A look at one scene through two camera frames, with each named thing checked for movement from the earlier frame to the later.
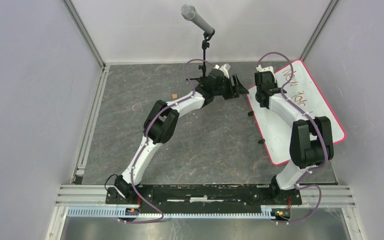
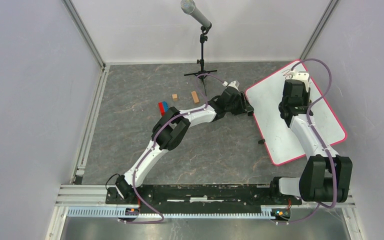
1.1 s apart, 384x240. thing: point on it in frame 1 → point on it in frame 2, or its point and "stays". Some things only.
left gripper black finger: [238, 88] → [246, 105]
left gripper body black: [225, 89] → [236, 108]
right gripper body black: [276, 85] → [306, 96]
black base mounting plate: [203, 199] stays
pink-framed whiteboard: [301, 90] stays
